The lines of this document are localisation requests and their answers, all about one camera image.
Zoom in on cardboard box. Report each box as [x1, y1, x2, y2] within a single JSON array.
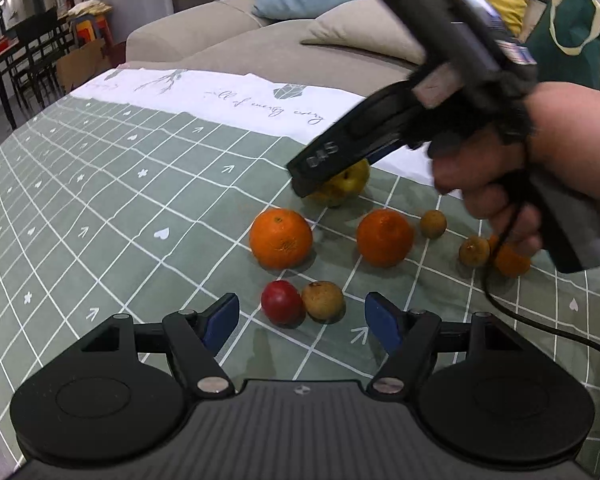
[[55, 37, 114, 94]]

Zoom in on person's right hand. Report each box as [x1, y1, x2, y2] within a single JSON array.
[[429, 81, 600, 261]]

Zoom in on green grid tablecloth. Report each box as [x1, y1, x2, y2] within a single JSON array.
[[0, 62, 600, 480]]

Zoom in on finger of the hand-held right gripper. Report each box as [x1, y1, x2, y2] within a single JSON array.
[[365, 141, 406, 167]]

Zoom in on black dining chair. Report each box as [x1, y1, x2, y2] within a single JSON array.
[[9, 6, 77, 111]]

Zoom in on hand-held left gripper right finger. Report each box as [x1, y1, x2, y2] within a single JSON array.
[[363, 291, 524, 395]]

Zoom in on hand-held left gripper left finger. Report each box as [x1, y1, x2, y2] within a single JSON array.
[[81, 293, 241, 399]]

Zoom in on dark green tote bag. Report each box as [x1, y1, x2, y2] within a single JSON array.
[[522, 0, 600, 92]]

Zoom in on yellow apple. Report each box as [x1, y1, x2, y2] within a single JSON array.
[[305, 160, 371, 207]]

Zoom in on dark screen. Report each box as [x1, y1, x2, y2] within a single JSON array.
[[0, 0, 47, 32]]

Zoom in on beige pillow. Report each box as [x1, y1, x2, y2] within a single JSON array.
[[300, 7, 429, 66]]

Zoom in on large orange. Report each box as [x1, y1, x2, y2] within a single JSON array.
[[249, 208, 314, 270]]

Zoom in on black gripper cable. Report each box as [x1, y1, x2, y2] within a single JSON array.
[[482, 200, 600, 363]]

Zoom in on small red plum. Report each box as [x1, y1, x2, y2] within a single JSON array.
[[260, 280, 306, 325]]

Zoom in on colourful stacked stools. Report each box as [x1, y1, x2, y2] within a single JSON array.
[[72, 14, 114, 52]]

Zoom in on small brown longan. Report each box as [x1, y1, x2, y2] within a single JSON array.
[[419, 210, 448, 240], [459, 236, 492, 267]]

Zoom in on brown kiwi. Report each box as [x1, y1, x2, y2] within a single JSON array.
[[301, 280, 345, 322]]

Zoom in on dark dining table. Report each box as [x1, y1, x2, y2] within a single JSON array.
[[0, 37, 81, 131]]

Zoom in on beige sofa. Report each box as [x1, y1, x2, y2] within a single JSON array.
[[125, 0, 600, 111]]

